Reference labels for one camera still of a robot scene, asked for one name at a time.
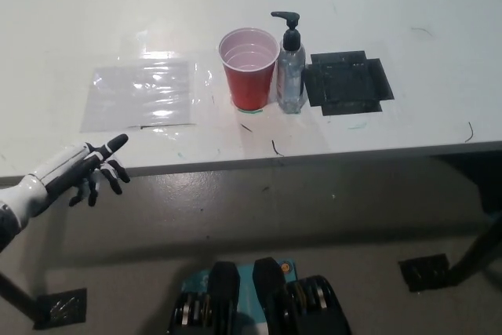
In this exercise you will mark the clear plastic sheet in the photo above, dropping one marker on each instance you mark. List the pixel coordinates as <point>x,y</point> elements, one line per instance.
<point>141,93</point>

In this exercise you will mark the black tape patch on table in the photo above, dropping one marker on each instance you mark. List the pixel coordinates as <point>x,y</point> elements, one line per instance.
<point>345,84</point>

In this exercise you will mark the red plastic cup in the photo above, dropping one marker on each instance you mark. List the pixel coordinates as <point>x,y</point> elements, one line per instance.
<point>248,76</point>

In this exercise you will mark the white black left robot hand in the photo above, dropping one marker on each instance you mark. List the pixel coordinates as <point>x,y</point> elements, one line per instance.
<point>59,176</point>

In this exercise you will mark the clear pump hand soap bottle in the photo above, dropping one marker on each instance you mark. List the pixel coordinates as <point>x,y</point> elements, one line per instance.
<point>291,72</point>

